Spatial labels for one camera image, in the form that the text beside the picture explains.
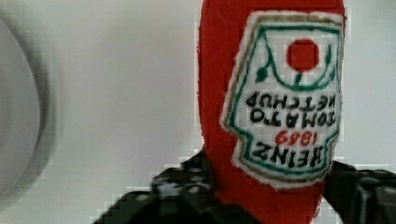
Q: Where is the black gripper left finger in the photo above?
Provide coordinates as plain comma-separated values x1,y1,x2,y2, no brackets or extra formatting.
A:
93,149,261,224

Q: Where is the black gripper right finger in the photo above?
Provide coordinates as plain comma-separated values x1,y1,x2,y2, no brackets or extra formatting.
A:
323,161,396,224

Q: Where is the red plush ketchup bottle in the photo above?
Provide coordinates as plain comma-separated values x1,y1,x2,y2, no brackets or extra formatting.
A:
198,0,346,224

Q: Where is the round grey plate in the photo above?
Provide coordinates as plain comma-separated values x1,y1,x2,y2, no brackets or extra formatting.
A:
0,23,41,195

